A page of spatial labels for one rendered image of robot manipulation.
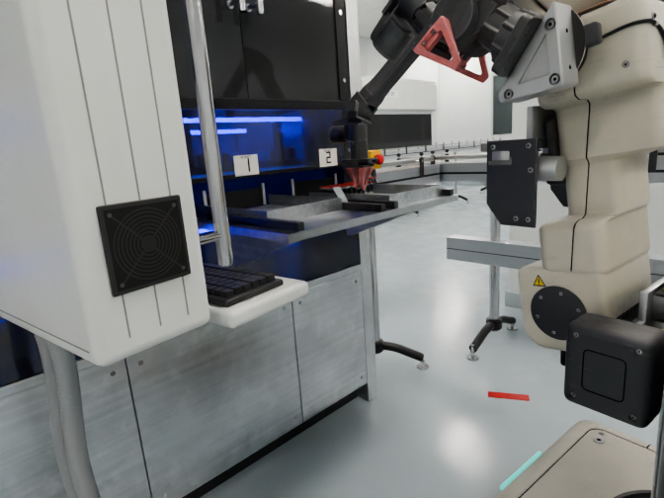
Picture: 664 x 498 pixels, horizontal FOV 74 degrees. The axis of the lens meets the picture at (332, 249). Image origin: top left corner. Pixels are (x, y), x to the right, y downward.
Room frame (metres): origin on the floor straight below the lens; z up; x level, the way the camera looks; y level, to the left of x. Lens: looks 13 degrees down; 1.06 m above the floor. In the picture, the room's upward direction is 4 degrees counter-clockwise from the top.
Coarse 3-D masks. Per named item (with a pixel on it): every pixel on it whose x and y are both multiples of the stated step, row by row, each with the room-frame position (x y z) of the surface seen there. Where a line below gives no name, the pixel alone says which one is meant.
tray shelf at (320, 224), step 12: (408, 204) 1.27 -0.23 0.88; (420, 204) 1.27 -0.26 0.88; (432, 204) 1.31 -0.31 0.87; (312, 216) 1.16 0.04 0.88; (324, 216) 1.14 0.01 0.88; (336, 216) 1.13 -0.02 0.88; (348, 216) 1.12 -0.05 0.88; (360, 216) 1.10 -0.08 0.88; (372, 216) 1.12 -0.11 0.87; (384, 216) 1.16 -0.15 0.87; (204, 228) 1.20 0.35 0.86; (240, 228) 1.07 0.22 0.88; (252, 228) 1.04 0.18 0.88; (264, 228) 1.03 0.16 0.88; (276, 228) 1.02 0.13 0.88; (312, 228) 0.98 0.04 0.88; (324, 228) 1.01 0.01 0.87; (336, 228) 1.03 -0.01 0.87; (276, 240) 0.97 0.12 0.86; (288, 240) 0.94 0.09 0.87
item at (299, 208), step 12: (276, 204) 1.47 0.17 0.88; (288, 204) 1.42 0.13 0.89; (300, 204) 1.37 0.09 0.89; (312, 204) 1.17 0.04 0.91; (324, 204) 1.20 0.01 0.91; (336, 204) 1.24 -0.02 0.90; (204, 216) 1.30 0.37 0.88; (264, 216) 1.08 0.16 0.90; (276, 216) 1.09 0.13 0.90; (288, 216) 1.11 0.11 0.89; (300, 216) 1.14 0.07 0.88
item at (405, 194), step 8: (376, 184) 1.59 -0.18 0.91; (384, 184) 1.57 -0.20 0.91; (392, 184) 1.54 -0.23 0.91; (400, 184) 1.52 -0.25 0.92; (408, 184) 1.50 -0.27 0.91; (312, 192) 1.46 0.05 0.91; (376, 192) 1.59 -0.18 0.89; (384, 192) 1.57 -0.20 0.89; (392, 192) 1.54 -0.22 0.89; (400, 192) 1.52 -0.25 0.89; (408, 192) 1.28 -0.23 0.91; (416, 192) 1.31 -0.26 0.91; (424, 192) 1.34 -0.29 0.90; (432, 192) 1.37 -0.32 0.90; (440, 192) 1.39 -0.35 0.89; (384, 200) 1.24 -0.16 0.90; (392, 200) 1.23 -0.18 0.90; (400, 200) 1.26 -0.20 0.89; (408, 200) 1.28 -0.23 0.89; (416, 200) 1.31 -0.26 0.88
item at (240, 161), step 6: (234, 156) 1.32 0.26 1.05; (240, 156) 1.34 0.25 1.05; (246, 156) 1.35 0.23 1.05; (252, 156) 1.36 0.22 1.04; (234, 162) 1.32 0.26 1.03; (240, 162) 1.33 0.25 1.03; (246, 162) 1.35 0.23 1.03; (252, 162) 1.36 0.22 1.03; (234, 168) 1.32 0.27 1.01; (240, 168) 1.33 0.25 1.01; (246, 168) 1.35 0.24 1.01; (252, 168) 1.36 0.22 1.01; (258, 168) 1.38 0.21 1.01; (240, 174) 1.33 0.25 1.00; (246, 174) 1.35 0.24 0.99; (252, 174) 1.36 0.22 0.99
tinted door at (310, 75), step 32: (288, 0) 1.51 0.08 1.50; (320, 0) 1.61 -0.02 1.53; (256, 32) 1.42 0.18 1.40; (288, 32) 1.50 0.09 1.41; (320, 32) 1.60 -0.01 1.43; (256, 64) 1.41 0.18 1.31; (288, 64) 1.50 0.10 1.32; (320, 64) 1.59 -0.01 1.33; (256, 96) 1.40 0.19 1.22; (288, 96) 1.49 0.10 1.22; (320, 96) 1.59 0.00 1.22
